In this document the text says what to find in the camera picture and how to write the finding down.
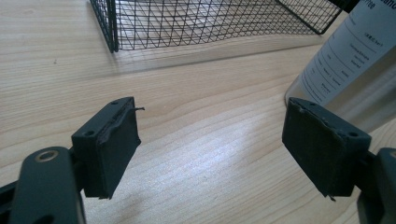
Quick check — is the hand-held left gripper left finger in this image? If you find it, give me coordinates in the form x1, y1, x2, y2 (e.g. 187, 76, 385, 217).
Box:
71, 96, 146, 200

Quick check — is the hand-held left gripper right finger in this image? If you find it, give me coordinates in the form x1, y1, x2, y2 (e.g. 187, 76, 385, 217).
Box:
281, 96, 373, 202

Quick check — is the silver metal bottle white label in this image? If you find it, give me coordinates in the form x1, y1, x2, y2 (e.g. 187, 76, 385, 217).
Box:
284, 0, 396, 134

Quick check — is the black wire mesh basket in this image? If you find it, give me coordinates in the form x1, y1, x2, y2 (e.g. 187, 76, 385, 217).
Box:
89, 0, 344, 53

